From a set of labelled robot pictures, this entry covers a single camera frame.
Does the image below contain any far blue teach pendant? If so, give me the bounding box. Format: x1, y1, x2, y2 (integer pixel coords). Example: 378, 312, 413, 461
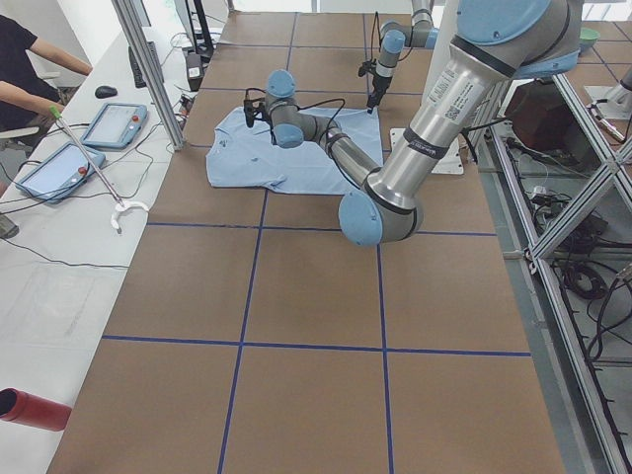
81, 103, 148, 150

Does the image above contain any blue teach pendant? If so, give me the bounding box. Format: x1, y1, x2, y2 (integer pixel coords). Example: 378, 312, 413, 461
16, 142, 94, 203
81, 103, 148, 150

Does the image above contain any near blue teach pendant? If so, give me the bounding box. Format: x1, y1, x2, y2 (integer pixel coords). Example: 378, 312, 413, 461
16, 142, 94, 203

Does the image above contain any green bowl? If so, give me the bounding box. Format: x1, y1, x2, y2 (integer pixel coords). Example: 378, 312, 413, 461
580, 27, 600, 54

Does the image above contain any black keyboard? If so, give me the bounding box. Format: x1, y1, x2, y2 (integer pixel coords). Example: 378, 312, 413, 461
128, 40, 164, 89

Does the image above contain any black power adapter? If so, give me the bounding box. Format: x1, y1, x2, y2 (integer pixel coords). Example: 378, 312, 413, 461
186, 51, 203, 92

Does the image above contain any black computer mouse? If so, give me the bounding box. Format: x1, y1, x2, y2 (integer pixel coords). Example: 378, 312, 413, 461
94, 85, 119, 99

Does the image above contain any red cylinder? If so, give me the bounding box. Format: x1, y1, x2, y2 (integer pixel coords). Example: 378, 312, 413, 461
1, 388, 72, 432

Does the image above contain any seated person black shirt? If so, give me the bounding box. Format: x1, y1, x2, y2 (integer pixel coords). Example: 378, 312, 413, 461
1, 16, 92, 147

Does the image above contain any aluminium frame truss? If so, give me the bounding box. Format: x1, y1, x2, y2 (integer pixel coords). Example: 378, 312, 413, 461
478, 64, 631, 473

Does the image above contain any reacher grabber stick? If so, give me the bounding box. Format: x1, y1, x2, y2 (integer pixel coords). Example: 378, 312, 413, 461
48, 106, 149, 235

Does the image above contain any light blue t-shirt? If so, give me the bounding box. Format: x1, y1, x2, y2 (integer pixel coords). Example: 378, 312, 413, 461
205, 107, 354, 196

